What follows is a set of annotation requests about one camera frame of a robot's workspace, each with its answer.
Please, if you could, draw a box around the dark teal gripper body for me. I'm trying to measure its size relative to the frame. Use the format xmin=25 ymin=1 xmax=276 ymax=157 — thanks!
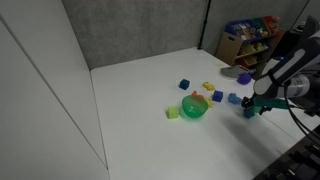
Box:
xmin=251 ymin=95 xmax=290 ymax=113

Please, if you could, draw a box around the blue horse shaped toy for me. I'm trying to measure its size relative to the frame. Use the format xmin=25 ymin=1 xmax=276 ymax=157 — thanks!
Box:
xmin=227 ymin=92 xmax=243 ymax=105

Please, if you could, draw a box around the teal animal toy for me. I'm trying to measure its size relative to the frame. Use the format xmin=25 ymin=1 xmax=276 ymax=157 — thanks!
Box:
xmin=242 ymin=107 xmax=256 ymax=119

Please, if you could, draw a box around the purple round toy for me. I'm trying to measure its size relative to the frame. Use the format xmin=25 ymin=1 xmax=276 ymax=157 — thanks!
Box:
xmin=236 ymin=72 xmax=253 ymax=86

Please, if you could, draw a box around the small yellow toy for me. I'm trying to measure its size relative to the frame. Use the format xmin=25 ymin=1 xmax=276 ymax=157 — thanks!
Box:
xmin=203 ymin=97 xmax=215 ymax=108

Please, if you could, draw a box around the yellow duck toy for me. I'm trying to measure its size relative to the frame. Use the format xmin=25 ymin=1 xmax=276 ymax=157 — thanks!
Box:
xmin=202 ymin=81 xmax=216 ymax=92

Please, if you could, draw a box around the orange toy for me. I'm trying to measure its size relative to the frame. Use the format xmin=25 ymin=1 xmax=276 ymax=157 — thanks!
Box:
xmin=191 ymin=90 xmax=205 ymax=100

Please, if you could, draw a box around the green translucent bowl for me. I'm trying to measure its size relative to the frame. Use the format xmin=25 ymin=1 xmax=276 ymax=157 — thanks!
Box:
xmin=181 ymin=94 xmax=210 ymax=119

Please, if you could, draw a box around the toy shelf with colourful bins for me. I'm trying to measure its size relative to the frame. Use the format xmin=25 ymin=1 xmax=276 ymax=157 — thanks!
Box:
xmin=216 ymin=15 xmax=286 ymax=70

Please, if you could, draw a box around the gray flat object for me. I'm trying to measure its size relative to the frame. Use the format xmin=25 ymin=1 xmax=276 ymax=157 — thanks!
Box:
xmin=220 ymin=65 xmax=250 ymax=79

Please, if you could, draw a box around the black equipment rack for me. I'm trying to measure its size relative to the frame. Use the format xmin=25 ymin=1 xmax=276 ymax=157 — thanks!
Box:
xmin=254 ymin=129 xmax=320 ymax=180

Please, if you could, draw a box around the dark blue cube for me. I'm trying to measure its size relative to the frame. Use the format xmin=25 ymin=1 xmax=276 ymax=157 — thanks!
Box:
xmin=179 ymin=78 xmax=191 ymax=91

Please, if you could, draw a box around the yellow-green cube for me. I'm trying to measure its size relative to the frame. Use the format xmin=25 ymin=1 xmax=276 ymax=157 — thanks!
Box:
xmin=166 ymin=105 xmax=180 ymax=120

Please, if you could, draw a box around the black vertical pole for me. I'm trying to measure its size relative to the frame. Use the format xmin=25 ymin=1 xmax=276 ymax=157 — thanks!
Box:
xmin=197 ymin=0 xmax=212 ymax=51

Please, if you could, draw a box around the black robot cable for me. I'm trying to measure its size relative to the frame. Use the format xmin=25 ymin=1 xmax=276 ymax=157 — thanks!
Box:
xmin=283 ymin=84 xmax=320 ymax=143

